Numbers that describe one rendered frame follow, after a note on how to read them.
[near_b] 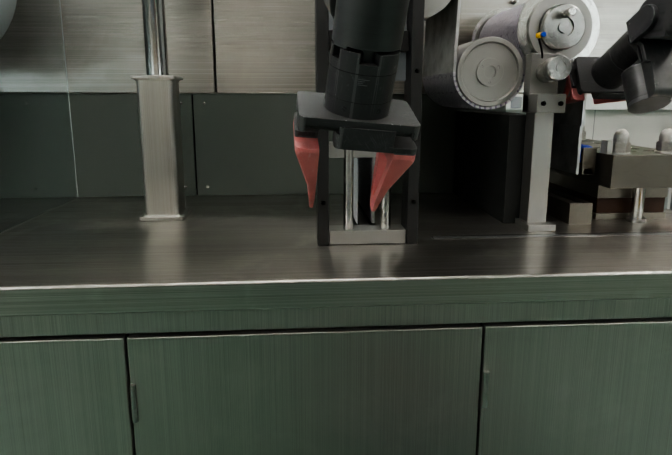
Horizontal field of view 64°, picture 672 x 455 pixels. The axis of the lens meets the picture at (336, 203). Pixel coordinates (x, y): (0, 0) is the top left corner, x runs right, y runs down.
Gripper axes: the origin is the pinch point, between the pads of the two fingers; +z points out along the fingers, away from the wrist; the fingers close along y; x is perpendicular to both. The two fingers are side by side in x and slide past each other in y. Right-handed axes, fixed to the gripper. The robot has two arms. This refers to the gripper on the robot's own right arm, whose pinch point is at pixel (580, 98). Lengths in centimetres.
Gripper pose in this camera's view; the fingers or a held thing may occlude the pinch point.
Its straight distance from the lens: 110.7
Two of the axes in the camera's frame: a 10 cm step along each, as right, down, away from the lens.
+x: -0.3, -9.6, 2.7
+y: 10.0, -0.1, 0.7
